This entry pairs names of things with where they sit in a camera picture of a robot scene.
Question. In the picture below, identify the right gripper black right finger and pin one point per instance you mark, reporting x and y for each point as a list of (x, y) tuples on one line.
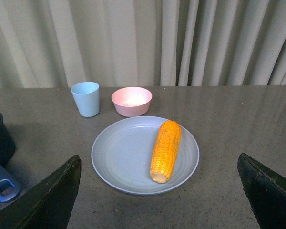
[(265, 190)]

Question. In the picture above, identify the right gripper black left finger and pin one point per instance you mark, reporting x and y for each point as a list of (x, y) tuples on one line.
[(49, 204)]

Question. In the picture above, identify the yellow corn cob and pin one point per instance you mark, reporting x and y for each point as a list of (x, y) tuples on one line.
[(165, 151)]

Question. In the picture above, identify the dark blue pot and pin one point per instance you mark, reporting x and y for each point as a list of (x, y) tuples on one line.
[(10, 188)]

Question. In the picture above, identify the light blue cup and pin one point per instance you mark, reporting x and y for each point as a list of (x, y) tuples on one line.
[(87, 98)]

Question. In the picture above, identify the pink bowl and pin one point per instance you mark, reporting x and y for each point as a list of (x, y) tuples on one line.
[(132, 101)]

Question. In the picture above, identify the beige curtain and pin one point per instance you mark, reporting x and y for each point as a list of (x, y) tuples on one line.
[(58, 43)]

